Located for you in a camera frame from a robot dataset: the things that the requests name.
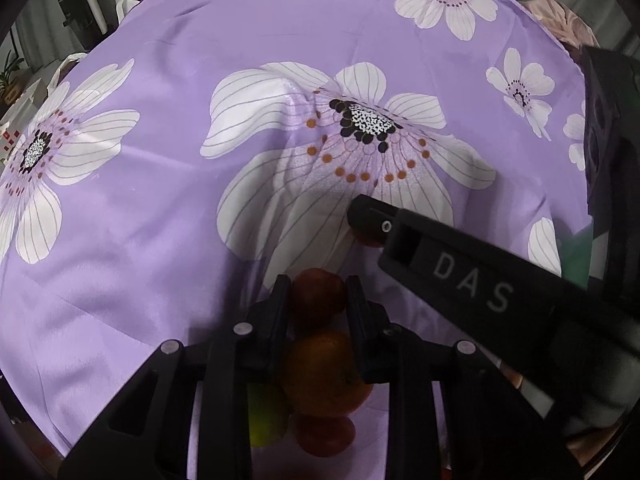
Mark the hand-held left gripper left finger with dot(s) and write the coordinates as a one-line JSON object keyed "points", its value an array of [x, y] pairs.
{"points": [[280, 310]]}

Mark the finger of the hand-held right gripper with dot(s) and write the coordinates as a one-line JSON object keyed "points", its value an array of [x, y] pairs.
{"points": [[370, 215]]}

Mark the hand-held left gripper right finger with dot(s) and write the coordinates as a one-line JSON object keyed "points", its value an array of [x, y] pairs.
{"points": [[356, 310]]}

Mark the red tomato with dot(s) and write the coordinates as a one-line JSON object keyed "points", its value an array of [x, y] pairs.
{"points": [[317, 300], [367, 240], [322, 435]]}

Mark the orange citrus fruit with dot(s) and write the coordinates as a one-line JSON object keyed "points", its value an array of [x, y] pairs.
{"points": [[320, 375]]}

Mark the green oval fruit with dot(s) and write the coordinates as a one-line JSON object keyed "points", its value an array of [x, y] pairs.
{"points": [[265, 417]]}

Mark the purple floral cloth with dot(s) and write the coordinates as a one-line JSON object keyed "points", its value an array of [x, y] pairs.
{"points": [[175, 235]]}

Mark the white bag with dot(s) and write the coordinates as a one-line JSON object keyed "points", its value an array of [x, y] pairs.
{"points": [[62, 72]]}

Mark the white tube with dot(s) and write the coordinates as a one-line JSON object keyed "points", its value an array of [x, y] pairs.
{"points": [[95, 5]]}

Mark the green potted plant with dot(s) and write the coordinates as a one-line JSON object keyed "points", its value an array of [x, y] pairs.
{"points": [[9, 72]]}

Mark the black rectangular device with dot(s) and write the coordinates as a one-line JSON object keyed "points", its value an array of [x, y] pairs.
{"points": [[72, 10]]}

